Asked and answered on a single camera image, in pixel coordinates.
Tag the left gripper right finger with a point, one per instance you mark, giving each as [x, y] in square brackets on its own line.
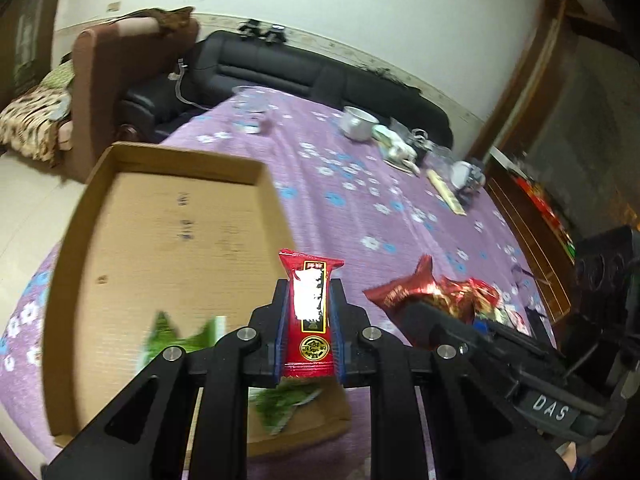
[352, 362]

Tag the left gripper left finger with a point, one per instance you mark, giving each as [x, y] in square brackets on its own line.
[265, 364]

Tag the red narrow snack packet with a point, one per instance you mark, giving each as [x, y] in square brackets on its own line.
[308, 352]

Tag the dark red foil snack bag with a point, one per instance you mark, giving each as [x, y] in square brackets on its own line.
[440, 299]

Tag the green snack packet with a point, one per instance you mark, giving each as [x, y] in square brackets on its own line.
[164, 334]

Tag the purple floral tablecloth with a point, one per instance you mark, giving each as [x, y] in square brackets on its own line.
[342, 201]

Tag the cardboard tray box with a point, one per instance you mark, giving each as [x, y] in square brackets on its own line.
[192, 234]

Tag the cream tube with barcode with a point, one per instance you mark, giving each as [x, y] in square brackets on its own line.
[445, 193]

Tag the white bowl container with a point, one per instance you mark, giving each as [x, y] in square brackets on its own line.
[466, 176]

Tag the white cloth bundle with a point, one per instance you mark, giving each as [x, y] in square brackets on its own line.
[395, 151]

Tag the wooden cabinet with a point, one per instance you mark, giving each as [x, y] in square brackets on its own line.
[517, 121]

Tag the white ceramic mug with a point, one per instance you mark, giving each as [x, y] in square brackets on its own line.
[357, 125]

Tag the clear plastic water cup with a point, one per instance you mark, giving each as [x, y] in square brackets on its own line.
[250, 109]

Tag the black leather sofa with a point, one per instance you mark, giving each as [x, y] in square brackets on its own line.
[208, 73]

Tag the brown armchair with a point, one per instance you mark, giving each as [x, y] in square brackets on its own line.
[108, 59]

